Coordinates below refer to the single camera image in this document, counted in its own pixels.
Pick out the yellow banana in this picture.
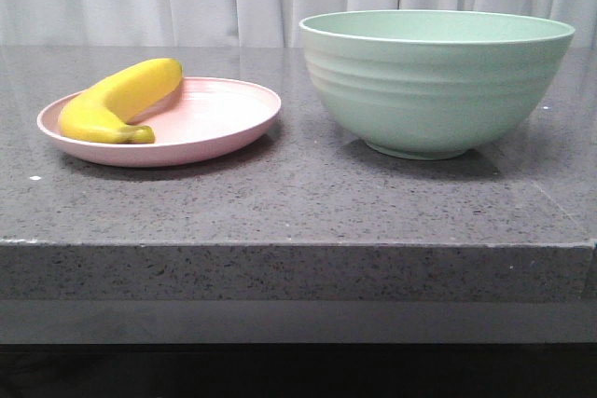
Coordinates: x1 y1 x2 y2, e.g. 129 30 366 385
58 58 183 144

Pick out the pink plate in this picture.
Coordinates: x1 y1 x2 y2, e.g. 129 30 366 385
37 77 282 168

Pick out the green bowl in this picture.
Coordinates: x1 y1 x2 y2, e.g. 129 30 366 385
299 9 575 160

